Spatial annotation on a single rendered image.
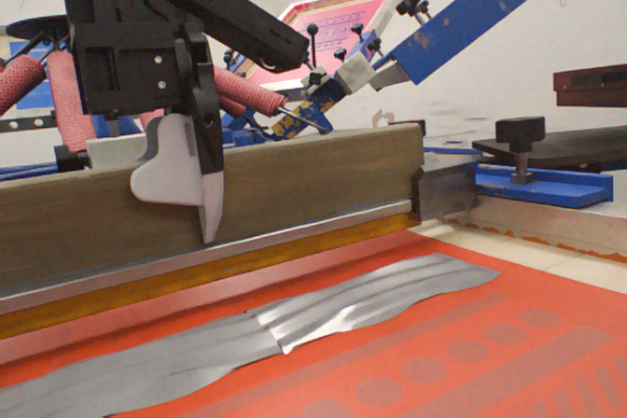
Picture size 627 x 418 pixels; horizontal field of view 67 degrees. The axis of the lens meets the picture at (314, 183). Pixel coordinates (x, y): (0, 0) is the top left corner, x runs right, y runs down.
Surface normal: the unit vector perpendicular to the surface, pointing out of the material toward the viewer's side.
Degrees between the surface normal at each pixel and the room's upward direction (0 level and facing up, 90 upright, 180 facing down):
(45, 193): 90
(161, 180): 84
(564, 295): 0
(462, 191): 90
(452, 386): 0
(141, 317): 0
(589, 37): 90
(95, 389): 27
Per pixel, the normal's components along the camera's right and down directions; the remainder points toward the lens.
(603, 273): -0.11, -0.98
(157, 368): 0.11, -0.75
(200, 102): 0.45, -0.07
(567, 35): -0.87, 0.17
